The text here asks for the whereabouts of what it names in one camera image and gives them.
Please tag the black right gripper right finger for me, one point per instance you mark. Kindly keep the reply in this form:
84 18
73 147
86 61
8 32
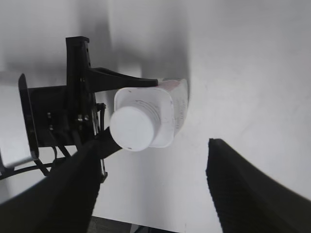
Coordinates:
248 201

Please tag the white strawberry drink bottle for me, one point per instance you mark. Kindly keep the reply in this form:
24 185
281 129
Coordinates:
167 104

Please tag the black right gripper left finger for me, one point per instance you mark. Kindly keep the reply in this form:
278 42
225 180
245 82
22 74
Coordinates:
63 202

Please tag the white bottle cap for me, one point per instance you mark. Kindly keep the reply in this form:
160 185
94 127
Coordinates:
132 128

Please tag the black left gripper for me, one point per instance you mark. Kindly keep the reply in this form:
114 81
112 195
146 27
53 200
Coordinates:
66 115

